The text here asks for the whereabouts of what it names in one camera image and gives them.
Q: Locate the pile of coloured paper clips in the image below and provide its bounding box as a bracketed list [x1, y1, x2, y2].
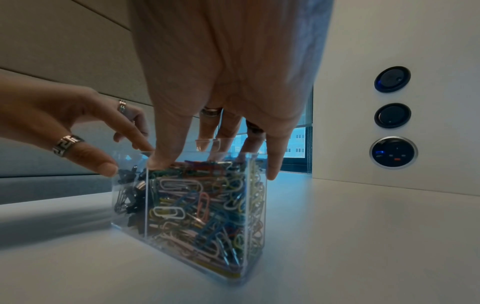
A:
[146, 160, 266, 275]

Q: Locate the long beige sofa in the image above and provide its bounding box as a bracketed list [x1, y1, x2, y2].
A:
[0, 0, 159, 206]

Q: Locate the silver-rimmed round socket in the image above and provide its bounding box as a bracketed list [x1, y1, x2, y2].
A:
[369, 135, 419, 170]

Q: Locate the silver patterned thumb ring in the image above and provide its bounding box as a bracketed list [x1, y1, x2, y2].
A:
[52, 135, 85, 158]

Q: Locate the small black binder clip bunch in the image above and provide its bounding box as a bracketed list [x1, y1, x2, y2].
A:
[113, 164, 148, 231]

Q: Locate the dark band ring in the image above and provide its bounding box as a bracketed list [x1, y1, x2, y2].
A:
[245, 119, 267, 134]

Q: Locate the white socket panel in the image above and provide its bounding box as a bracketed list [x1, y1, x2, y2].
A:
[311, 0, 480, 197]

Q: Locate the window behind long sofa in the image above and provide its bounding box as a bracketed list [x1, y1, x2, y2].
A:
[226, 86, 314, 174]

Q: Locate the person's left hand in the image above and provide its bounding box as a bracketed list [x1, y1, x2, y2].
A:
[0, 73, 156, 178]

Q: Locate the person's right hand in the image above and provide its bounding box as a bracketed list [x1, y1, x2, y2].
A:
[129, 0, 335, 182]

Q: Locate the transparent box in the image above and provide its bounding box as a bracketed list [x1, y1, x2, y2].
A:
[110, 137, 268, 281]

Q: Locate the black round socket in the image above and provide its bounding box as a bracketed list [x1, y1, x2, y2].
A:
[373, 102, 412, 129]
[373, 65, 412, 94]

